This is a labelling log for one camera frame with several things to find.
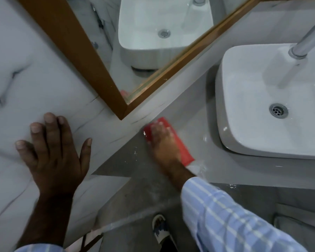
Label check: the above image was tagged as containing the person's left hand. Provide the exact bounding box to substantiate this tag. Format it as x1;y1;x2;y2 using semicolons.
15;112;92;197

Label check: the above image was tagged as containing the person's right hand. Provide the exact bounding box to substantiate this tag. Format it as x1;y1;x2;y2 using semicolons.
145;122;192;179

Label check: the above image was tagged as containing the red cleaning cloth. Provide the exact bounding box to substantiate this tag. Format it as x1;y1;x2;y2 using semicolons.
143;117;195;167

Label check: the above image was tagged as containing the person's left forearm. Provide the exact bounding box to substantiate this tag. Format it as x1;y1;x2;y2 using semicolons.
14;191;75;252

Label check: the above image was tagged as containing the person's right forearm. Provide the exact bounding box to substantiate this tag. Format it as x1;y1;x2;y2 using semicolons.
171;165;309;252

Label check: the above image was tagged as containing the wooden framed mirror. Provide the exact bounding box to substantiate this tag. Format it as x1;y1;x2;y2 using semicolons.
15;0;315;121

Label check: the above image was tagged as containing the white ceramic sink basin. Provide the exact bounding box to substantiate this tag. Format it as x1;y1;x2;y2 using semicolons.
215;43;315;160

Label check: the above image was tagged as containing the person's patterned slipper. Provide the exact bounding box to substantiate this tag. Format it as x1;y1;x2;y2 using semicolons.
152;214;178;252

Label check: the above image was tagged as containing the metal sink drain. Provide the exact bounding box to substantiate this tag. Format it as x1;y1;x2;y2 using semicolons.
269;103;289;119

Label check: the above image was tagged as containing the white ceramic fixture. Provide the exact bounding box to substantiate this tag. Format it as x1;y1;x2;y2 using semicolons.
272;203;315;252

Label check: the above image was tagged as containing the chrome faucet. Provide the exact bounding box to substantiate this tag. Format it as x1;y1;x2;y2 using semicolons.
288;19;315;60

